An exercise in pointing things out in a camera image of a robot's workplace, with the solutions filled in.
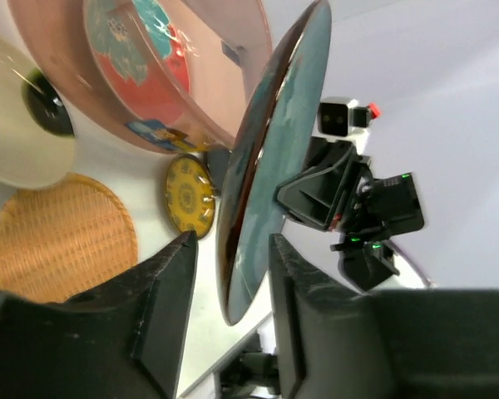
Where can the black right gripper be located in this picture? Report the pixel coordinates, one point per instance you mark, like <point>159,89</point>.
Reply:
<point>336,184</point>

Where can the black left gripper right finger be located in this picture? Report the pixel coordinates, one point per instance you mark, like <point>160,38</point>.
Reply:
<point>390,343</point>

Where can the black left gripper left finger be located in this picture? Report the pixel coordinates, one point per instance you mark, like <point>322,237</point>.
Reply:
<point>121,339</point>

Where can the blue-grey glazed plate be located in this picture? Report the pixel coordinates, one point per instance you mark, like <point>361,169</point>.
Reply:
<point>270,148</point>

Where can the red and teal floral plate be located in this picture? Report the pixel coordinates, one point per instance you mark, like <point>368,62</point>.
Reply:
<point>127,72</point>

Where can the pink translucent plastic bin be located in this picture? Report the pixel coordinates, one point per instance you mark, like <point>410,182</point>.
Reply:
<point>226,45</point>

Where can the black plate right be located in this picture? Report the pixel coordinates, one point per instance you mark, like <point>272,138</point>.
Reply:
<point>217,164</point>

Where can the woven bamboo tray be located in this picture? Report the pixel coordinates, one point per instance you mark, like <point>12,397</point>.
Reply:
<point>63,240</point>

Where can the yellow patterned plate right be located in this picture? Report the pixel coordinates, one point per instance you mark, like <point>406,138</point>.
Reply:
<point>189,195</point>

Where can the cream plate with black spot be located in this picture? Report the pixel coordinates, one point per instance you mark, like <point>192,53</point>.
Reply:
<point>37,142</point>

